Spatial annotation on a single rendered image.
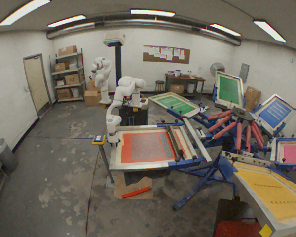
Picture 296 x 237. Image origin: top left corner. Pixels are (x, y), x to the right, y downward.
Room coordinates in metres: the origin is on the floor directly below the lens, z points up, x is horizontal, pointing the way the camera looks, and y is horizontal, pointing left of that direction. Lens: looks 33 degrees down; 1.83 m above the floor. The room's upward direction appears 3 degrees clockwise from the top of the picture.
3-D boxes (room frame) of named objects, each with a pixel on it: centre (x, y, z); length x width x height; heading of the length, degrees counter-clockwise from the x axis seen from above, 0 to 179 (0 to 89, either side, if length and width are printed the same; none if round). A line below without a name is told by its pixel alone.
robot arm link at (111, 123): (0.86, 0.30, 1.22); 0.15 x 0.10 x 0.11; 165
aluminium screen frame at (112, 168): (0.87, -0.06, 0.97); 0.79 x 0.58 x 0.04; 98
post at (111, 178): (0.92, 0.52, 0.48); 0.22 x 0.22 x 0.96; 8
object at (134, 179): (0.66, -0.03, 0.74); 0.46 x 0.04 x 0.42; 98
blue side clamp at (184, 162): (0.63, -0.33, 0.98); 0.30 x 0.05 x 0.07; 98
